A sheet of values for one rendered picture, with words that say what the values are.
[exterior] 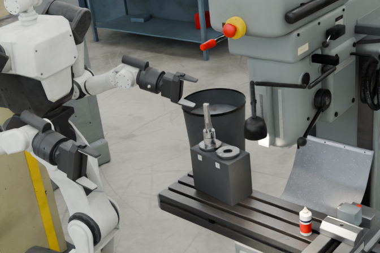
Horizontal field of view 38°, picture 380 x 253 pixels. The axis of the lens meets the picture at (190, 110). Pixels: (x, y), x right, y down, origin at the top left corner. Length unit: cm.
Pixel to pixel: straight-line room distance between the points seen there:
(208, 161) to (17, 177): 145
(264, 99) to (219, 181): 55
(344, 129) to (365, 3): 51
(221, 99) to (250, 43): 253
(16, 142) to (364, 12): 122
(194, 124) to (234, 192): 174
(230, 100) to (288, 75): 249
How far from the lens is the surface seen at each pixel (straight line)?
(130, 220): 387
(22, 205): 336
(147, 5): 829
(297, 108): 172
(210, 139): 215
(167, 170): 437
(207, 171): 217
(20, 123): 201
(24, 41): 178
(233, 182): 210
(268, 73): 169
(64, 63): 188
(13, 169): 325
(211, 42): 160
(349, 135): 221
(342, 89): 191
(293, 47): 158
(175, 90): 193
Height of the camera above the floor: 218
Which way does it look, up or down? 24 degrees down
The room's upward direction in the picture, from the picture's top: 7 degrees counter-clockwise
